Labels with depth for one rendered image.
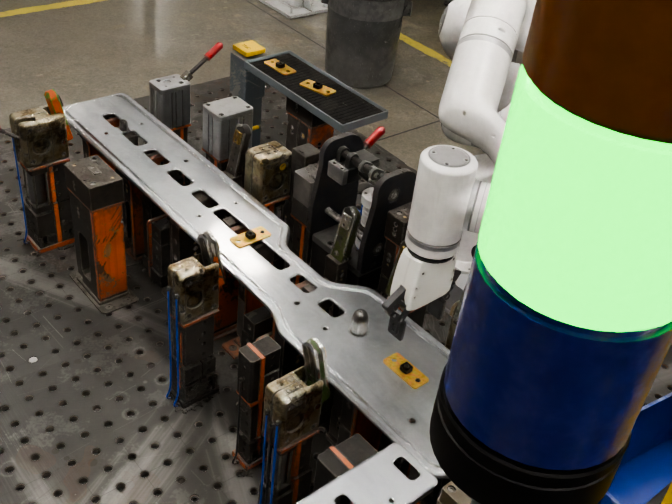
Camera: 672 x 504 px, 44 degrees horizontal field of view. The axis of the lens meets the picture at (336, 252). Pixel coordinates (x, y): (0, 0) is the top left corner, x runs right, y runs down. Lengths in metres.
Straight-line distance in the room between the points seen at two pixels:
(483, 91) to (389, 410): 0.53
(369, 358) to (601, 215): 1.28
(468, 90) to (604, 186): 1.08
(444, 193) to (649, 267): 0.97
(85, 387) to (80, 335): 0.16
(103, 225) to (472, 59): 0.94
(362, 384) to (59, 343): 0.78
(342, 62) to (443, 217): 3.47
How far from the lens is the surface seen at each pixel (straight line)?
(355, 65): 4.64
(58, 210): 2.18
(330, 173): 1.72
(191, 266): 1.59
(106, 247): 1.96
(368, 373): 1.47
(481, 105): 1.29
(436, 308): 1.42
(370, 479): 1.32
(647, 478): 1.41
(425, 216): 1.24
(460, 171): 1.20
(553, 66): 0.23
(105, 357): 1.92
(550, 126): 0.23
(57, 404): 1.84
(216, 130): 1.97
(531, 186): 0.24
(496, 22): 1.38
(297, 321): 1.55
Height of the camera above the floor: 2.03
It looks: 37 degrees down
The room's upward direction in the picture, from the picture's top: 7 degrees clockwise
